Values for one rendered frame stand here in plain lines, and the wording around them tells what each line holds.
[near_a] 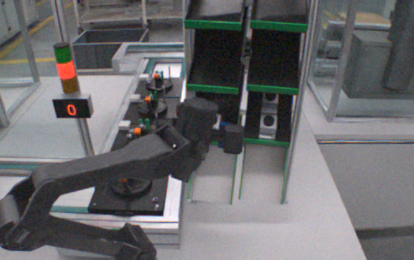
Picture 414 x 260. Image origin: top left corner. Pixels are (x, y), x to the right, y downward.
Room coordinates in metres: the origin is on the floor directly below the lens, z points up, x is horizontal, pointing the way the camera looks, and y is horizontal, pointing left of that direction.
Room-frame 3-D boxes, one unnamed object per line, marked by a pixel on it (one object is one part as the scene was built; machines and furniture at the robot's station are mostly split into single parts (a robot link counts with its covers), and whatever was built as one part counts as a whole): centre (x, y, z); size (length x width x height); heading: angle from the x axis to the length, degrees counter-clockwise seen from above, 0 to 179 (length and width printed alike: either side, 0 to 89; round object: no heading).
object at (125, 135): (1.09, 0.25, 1.01); 0.24 x 0.24 x 0.13; 0
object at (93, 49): (2.89, 0.85, 0.73); 0.62 x 0.42 x 0.23; 90
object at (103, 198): (0.83, 0.25, 0.96); 0.24 x 0.24 x 0.02; 0
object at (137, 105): (1.34, 0.25, 1.01); 0.24 x 0.24 x 0.13; 0
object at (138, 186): (0.83, 0.25, 0.98); 0.14 x 0.14 x 0.02
